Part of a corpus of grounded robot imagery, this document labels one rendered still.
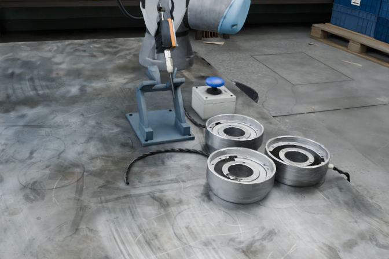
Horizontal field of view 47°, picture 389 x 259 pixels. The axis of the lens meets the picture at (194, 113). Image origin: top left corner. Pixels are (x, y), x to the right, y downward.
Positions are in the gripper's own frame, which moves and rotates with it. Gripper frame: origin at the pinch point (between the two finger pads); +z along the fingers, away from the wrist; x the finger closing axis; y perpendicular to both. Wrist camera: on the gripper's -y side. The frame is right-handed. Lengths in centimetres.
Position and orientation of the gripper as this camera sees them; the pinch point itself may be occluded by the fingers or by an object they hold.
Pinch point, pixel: (164, 29)
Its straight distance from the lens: 78.6
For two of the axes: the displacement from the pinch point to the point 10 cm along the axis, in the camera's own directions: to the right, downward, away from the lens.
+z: -0.6, 9.1, 4.2
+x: -9.3, 1.0, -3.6
